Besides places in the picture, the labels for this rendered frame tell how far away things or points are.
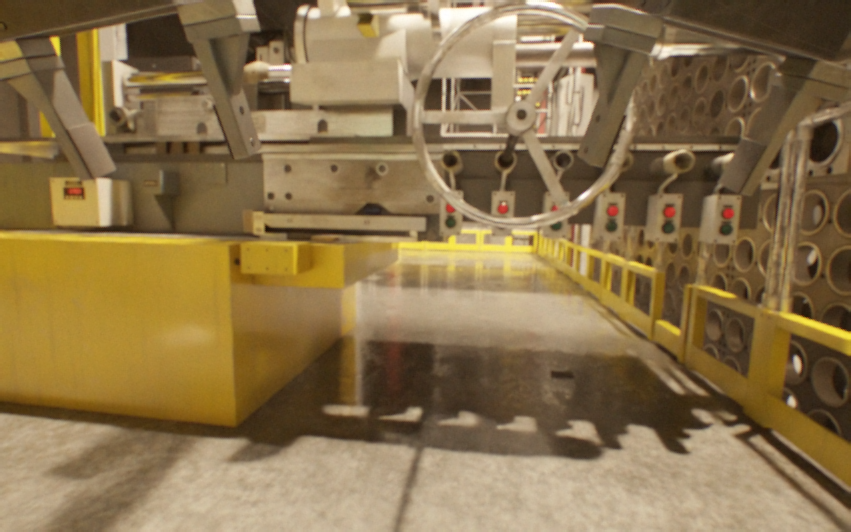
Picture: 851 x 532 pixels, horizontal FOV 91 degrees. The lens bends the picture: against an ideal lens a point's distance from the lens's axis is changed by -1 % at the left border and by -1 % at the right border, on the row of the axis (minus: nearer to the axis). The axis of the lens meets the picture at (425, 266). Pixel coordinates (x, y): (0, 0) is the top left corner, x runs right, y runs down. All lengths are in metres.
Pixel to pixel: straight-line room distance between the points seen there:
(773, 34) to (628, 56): 0.09
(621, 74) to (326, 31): 1.57
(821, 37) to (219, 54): 0.41
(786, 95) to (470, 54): 1.41
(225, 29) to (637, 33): 0.27
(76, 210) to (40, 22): 1.75
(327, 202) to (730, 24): 1.45
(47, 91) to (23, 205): 2.15
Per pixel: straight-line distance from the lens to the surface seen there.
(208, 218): 1.94
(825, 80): 0.44
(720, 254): 4.01
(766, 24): 0.38
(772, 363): 1.83
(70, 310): 1.83
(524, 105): 0.78
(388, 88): 1.61
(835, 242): 2.99
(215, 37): 0.34
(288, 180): 1.73
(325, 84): 1.68
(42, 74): 0.43
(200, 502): 1.26
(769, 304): 1.85
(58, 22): 0.39
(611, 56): 0.35
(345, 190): 1.64
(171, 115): 2.14
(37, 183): 2.51
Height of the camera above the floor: 0.69
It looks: 7 degrees down
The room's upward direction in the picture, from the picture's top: 1 degrees clockwise
